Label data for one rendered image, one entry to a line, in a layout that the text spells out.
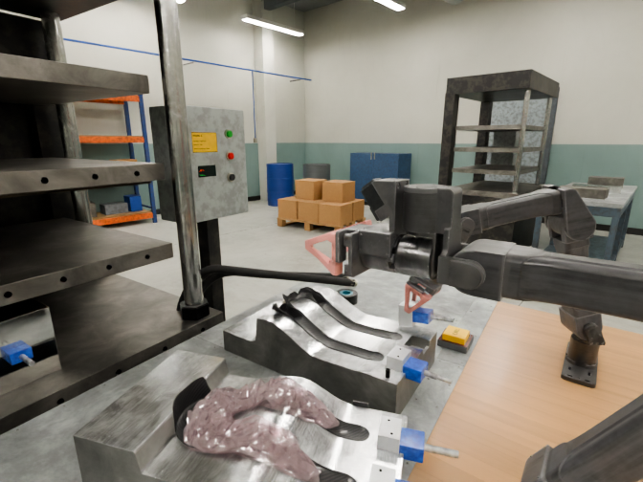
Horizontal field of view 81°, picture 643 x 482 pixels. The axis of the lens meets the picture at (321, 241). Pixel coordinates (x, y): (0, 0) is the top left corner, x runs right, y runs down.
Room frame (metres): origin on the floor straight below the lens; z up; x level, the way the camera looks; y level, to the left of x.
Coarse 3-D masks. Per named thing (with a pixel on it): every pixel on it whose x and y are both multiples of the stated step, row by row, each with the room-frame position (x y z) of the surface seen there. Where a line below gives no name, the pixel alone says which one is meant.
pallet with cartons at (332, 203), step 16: (304, 192) 5.96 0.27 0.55; (320, 192) 5.99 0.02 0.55; (336, 192) 5.67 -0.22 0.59; (352, 192) 5.84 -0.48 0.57; (288, 208) 5.90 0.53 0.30; (304, 208) 5.72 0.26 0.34; (320, 208) 5.55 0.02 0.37; (336, 208) 5.40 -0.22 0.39; (352, 208) 5.68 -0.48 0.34; (288, 224) 6.08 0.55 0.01; (304, 224) 5.69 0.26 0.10; (320, 224) 5.52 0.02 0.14; (336, 224) 5.39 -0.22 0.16; (352, 224) 5.64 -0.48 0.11
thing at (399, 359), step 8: (392, 352) 0.72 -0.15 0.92; (400, 352) 0.72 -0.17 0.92; (408, 352) 0.72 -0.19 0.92; (392, 360) 0.70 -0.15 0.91; (400, 360) 0.69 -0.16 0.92; (408, 360) 0.71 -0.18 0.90; (416, 360) 0.71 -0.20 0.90; (392, 368) 0.70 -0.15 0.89; (400, 368) 0.69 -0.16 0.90; (408, 368) 0.68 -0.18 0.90; (416, 368) 0.68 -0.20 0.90; (424, 368) 0.68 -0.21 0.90; (408, 376) 0.68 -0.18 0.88; (416, 376) 0.67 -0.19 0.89; (424, 376) 0.68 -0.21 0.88; (432, 376) 0.67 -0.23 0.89; (440, 376) 0.66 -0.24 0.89
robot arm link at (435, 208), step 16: (416, 192) 0.48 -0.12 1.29; (432, 192) 0.47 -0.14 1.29; (448, 192) 0.46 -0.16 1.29; (416, 208) 0.47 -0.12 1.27; (432, 208) 0.47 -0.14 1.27; (448, 208) 0.46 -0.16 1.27; (416, 224) 0.47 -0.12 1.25; (432, 224) 0.47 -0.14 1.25; (448, 224) 0.46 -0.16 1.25; (448, 240) 0.45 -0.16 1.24; (448, 256) 0.44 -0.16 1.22; (448, 272) 0.43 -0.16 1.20; (464, 272) 0.42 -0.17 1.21; (480, 272) 0.41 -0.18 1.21; (464, 288) 0.42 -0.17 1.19
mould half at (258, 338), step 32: (320, 288) 1.03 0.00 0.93; (256, 320) 0.85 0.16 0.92; (288, 320) 0.84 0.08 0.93; (320, 320) 0.88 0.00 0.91; (352, 320) 0.92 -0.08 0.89; (384, 320) 0.92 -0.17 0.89; (256, 352) 0.85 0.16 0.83; (288, 352) 0.79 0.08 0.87; (320, 352) 0.77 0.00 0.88; (384, 352) 0.76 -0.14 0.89; (416, 352) 0.76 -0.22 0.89; (320, 384) 0.74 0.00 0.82; (352, 384) 0.70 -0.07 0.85; (384, 384) 0.66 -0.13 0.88; (416, 384) 0.75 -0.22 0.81
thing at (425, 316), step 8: (400, 304) 0.88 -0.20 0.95; (400, 312) 0.87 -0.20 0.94; (416, 312) 0.85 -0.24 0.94; (424, 312) 0.85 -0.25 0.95; (432, 312) 0.87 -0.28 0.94; (400, 320) 0.87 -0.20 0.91; (408, 320) 0.86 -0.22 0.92; (416, 320) 0.85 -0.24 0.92; (424, 320) 0.84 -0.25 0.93; (448, 320) 0.83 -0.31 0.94
